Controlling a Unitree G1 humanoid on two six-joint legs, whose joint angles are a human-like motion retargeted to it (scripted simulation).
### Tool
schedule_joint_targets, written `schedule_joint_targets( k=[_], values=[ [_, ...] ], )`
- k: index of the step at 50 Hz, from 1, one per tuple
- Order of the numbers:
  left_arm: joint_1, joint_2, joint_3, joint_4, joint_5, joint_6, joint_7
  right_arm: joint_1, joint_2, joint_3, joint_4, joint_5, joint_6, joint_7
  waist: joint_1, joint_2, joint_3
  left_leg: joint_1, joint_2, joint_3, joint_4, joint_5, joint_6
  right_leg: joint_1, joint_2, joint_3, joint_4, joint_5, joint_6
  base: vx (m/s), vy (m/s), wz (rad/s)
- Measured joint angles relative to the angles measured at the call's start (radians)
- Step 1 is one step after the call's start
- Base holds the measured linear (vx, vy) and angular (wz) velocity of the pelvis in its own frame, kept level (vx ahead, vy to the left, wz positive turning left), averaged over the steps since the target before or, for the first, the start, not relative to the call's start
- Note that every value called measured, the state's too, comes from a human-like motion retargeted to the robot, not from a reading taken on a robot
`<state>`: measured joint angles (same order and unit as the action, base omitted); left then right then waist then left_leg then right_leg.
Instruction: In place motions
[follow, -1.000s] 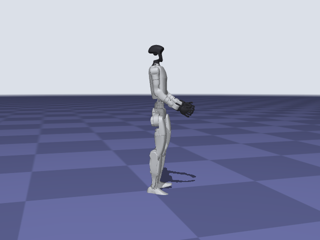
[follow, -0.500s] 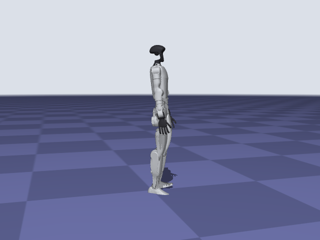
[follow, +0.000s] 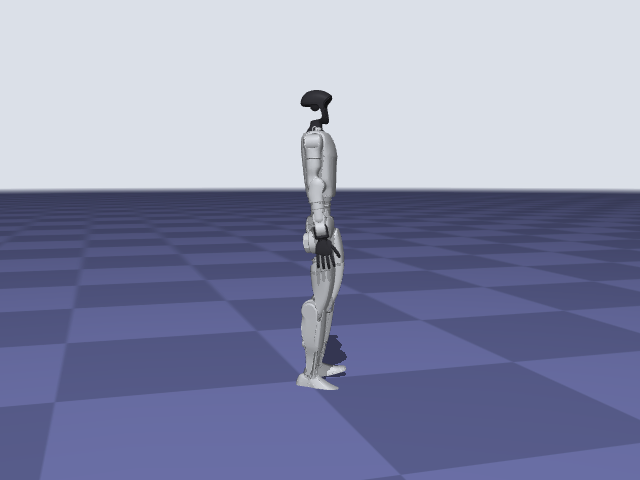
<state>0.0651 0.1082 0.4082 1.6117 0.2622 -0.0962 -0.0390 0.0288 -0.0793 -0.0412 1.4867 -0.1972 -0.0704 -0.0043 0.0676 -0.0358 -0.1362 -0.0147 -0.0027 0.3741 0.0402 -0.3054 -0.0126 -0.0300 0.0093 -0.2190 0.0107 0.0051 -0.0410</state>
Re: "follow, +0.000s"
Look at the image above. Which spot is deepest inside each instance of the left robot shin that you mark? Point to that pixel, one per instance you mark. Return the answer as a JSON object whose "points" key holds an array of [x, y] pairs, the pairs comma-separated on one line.
{"points": [[329, 316]]}

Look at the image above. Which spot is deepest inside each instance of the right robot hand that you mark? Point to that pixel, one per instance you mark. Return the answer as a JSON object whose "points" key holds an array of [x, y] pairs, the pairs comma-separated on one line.
{"points": [[324, 247]]}

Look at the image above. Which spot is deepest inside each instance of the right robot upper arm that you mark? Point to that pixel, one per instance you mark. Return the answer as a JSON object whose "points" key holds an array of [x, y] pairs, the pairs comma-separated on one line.
{"points": [[313, 145]]}

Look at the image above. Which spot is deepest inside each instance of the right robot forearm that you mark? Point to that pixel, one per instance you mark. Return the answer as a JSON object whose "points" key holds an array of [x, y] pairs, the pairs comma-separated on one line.
{"points": [[316, 201]]}

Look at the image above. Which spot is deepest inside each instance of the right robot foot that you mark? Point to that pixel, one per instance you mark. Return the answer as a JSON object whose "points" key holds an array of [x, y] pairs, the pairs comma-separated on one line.
{"points": [[318, 382]]}

